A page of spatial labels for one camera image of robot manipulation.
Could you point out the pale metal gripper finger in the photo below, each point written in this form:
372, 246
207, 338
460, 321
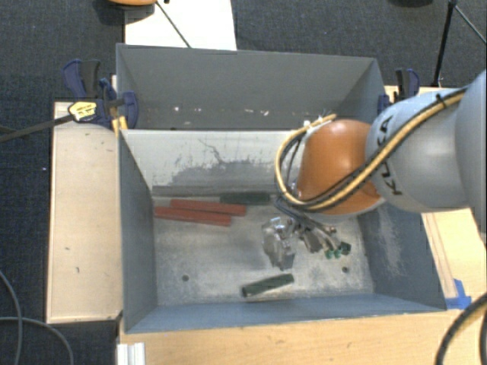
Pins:
271, 240
284, 257

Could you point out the dark green flat block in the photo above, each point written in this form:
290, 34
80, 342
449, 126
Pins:
245, 198
268, 284

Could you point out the grey metal bin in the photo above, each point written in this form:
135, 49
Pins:
213, 257

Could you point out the red-brown flat block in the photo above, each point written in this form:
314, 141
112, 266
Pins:
207, 207
190, 216

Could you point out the pale wood board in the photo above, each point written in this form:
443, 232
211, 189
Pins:
83, 219

